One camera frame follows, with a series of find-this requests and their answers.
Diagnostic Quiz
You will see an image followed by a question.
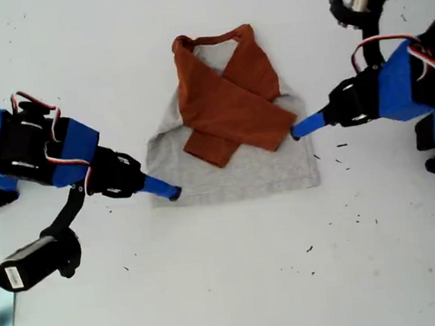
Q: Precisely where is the red white arm wire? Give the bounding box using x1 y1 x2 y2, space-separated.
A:
348 28 435 88
8 84 98 201

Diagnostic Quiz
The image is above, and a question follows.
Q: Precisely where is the grey t shirt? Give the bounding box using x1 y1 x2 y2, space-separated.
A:
135 18 323 210

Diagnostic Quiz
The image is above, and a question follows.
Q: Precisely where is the black camera stalk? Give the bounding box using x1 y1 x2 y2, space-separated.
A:
355 7 390 72
35 181 90 241

